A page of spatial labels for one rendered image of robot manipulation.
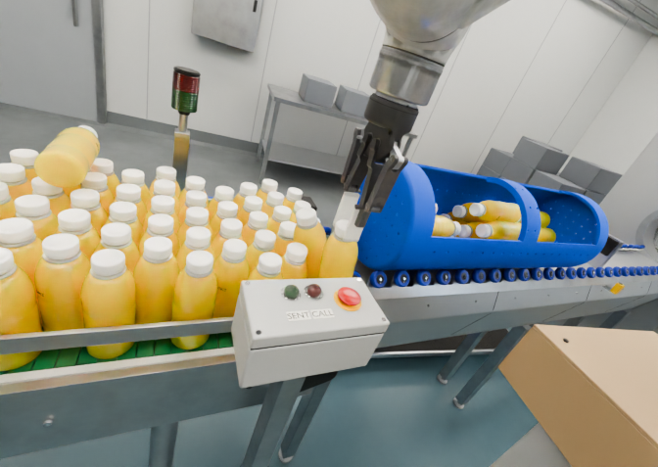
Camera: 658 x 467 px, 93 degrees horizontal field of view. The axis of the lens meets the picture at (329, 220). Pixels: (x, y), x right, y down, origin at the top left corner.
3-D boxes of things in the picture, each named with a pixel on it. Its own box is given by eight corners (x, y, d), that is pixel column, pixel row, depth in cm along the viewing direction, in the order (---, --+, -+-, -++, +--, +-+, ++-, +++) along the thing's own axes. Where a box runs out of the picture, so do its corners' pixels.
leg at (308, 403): (294, 461, 123) (344, 361, 94) (279, 465, 121) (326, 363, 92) (290, 444, 128) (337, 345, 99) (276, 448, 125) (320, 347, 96)
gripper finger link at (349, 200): (346, 193, 53) (344, 191, 54) (333, 226, 57) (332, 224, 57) (360, 195, 55) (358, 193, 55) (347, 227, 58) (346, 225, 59)
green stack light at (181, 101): (197, 115, 82) (199, 95, 80) (170, 109, 79) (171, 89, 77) (197, 108, 87) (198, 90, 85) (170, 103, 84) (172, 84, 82)
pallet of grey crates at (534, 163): (558, 257, 408) (625, 175, 354) (515, 252, 380) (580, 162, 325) (496, 210, 506) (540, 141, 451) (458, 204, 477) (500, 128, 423)
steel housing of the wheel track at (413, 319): (645, 318, 184) (693, 274, 168) (308, 383, 85) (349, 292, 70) (596, 284, 206) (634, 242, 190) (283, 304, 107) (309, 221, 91)
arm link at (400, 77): (418, 61, 48) (402, 100, 51) (369, 42, 44) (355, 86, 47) (458, 71, 41) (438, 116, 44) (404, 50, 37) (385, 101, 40)
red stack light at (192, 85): (199, 95, 80) (201, 79, 78) (171, 89, 77) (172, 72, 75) (198, 90, 85) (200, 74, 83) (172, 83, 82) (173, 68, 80)
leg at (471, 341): (447, 383, 179) (509, 305, 150) (441, 385, 176) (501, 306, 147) (442, 374, 183) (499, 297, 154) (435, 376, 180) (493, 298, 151)
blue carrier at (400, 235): (572, 283, 115) (632, 219, 101) (379, 295, 75) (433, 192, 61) (511, 237, 136) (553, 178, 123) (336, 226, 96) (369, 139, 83)
